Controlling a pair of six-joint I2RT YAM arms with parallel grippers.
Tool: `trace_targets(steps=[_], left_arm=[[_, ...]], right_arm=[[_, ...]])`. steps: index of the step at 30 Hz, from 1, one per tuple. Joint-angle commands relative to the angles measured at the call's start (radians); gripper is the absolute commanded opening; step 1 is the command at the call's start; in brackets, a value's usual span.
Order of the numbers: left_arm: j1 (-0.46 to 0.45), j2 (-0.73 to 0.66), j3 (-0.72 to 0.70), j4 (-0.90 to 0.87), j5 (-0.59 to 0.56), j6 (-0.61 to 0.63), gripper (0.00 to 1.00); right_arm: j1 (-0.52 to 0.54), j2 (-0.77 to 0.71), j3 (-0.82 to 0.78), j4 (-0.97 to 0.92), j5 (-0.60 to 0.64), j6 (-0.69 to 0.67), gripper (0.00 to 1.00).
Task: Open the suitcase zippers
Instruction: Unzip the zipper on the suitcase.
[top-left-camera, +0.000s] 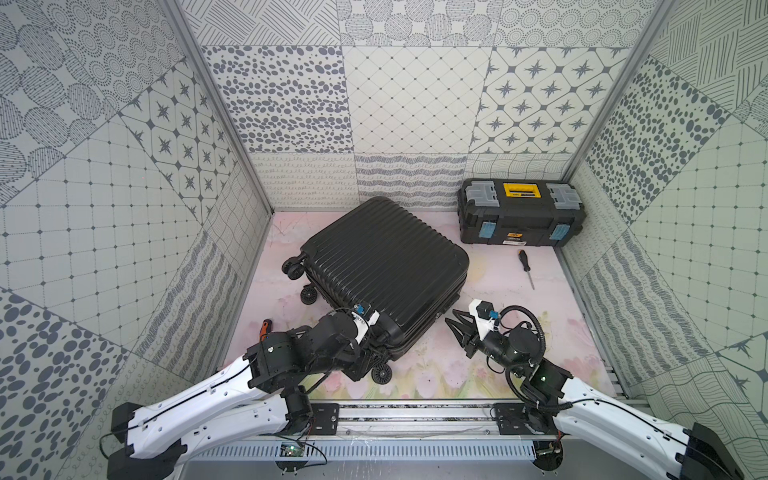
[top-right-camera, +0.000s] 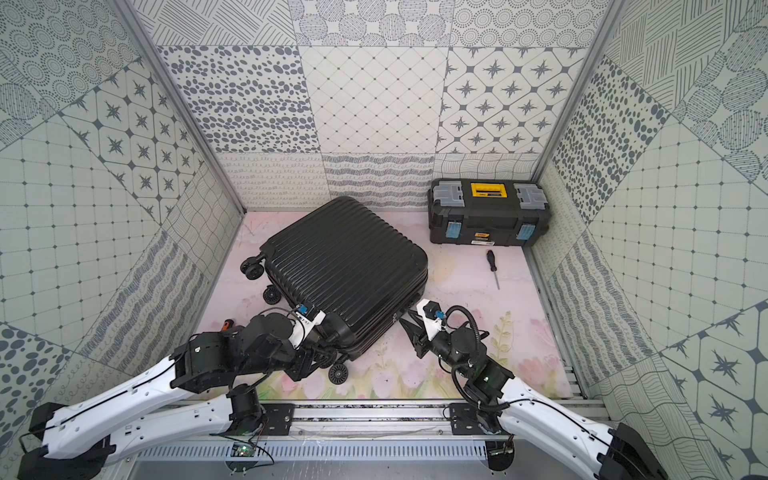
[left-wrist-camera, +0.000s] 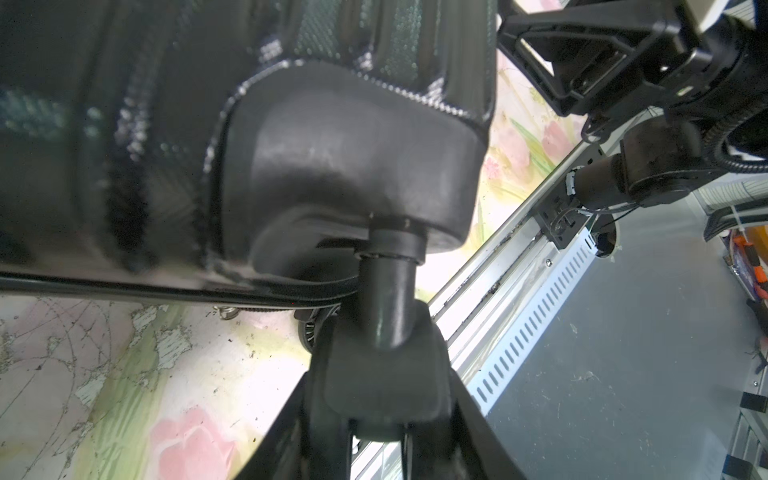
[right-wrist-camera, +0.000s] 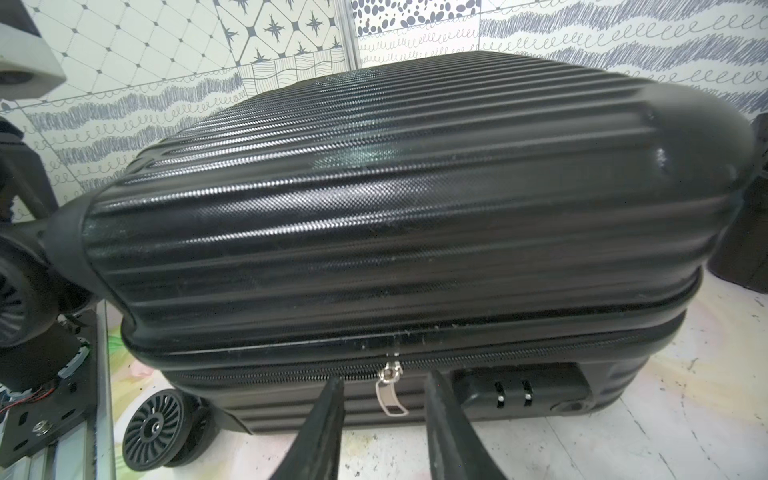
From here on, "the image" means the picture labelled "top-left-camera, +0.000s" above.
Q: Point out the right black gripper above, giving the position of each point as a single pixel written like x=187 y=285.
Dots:
x=466 y=340

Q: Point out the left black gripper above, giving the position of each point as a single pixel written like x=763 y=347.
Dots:
x=372 y=335

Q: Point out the black ribbed hard-shell suitcase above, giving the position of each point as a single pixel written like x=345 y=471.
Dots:
x=382 y=255

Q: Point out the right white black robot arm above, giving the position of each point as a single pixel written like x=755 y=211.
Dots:
x=515 y=340

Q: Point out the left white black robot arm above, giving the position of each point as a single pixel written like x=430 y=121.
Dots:
x=261 y=392

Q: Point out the black toolbox yellow label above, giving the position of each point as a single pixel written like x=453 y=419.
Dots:
x=519 y=212

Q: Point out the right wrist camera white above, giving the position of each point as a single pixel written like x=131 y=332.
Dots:
x=485 y=316

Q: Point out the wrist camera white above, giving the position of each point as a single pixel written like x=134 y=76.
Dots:
x=485 y=316
x=364 y=315

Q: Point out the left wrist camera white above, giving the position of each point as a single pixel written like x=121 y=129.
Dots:
x=364 y=315

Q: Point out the black handled screwdriver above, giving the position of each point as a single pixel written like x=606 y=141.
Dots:
x=524 y=260

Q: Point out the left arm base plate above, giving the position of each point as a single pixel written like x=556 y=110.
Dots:
x=317 y=418

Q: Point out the aluminium mounting rail frame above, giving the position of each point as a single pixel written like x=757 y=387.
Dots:
x=381 y=431

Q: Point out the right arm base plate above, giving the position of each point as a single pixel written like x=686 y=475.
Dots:
x=515 y=418

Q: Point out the orange handled utility knife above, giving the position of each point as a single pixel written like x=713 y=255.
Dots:
x=265 y=329

